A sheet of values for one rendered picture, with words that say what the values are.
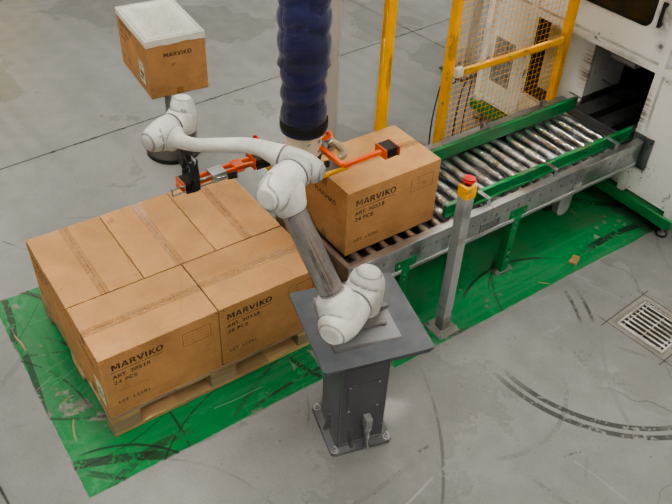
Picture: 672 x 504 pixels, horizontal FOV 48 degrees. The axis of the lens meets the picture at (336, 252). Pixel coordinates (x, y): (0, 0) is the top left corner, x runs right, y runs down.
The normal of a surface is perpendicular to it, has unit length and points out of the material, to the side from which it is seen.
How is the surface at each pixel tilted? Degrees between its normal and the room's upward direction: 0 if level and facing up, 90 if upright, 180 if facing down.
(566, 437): 0
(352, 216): 90
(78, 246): 0
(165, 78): 90
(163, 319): 0
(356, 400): 90
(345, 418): 90
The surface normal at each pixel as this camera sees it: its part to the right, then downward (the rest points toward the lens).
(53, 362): 0.04, -0.76
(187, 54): 0.50, 0.58
